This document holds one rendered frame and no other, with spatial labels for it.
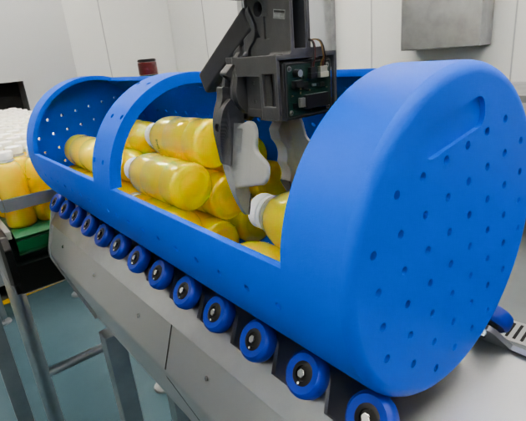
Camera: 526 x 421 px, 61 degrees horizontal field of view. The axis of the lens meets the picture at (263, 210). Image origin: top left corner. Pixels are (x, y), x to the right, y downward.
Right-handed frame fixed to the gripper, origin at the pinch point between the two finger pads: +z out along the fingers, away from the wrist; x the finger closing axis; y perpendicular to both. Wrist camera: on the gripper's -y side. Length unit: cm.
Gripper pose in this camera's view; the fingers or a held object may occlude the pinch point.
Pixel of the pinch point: (265, 193)
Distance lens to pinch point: 47.2
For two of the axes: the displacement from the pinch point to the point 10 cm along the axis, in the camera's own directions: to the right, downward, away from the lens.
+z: 0.8, 9.4, 3.4
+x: 7.7, -2.7, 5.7
